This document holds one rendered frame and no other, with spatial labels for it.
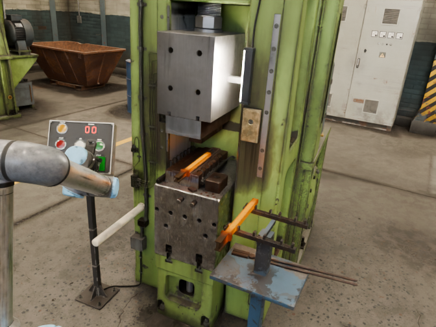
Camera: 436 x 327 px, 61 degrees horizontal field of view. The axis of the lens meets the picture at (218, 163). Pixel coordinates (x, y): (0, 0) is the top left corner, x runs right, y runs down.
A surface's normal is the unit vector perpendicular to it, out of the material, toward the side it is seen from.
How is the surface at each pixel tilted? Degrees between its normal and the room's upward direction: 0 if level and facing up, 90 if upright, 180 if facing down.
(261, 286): 0
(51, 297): 0
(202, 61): 90
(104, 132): 60
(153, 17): 90
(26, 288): 0
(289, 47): 90
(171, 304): 89
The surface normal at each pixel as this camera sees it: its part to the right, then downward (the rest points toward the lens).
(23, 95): 0.80, 0.28
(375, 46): -0.48, 0.32
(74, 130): 0.07, -0.12
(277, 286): 0.06, -0.92
